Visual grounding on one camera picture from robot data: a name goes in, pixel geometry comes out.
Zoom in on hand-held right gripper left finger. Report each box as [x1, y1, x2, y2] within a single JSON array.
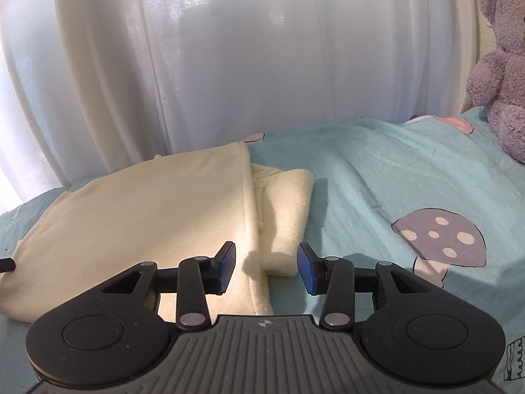
[[95, 241, 238, 331]]

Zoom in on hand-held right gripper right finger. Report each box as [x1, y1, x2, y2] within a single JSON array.
[[297, 242, 436, 331]]

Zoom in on cream knit sweater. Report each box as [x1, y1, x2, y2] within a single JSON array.
[[0, 142, 316, 324]]

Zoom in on light blue printed bed sheet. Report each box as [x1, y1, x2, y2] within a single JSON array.
[[0, 107, 525, 383]]

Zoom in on white curtain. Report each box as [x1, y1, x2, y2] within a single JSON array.
[[0, 0, 485, 216]]

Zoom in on purple teddy bear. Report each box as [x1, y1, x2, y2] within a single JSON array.
[[466, 0, 525, 165]]

